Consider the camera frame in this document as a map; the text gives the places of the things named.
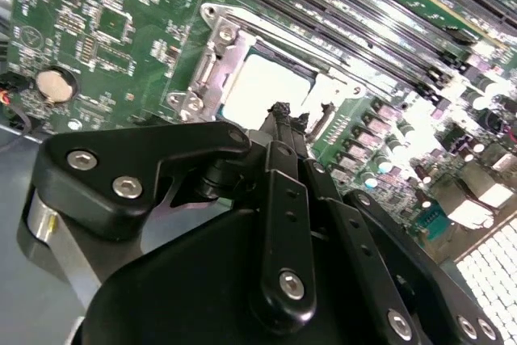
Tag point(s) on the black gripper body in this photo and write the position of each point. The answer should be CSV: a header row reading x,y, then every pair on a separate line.
x,y
182,288

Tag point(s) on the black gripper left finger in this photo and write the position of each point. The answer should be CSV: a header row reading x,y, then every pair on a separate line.
x,y
121,159

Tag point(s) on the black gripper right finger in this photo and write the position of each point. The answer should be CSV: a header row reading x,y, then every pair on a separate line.
x,y
355,240

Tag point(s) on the metal socket cover frame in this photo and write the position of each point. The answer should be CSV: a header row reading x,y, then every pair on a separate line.
x,y
230,66

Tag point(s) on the silver CPU plate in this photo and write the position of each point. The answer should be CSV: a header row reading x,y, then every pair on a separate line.
x,y
266,86

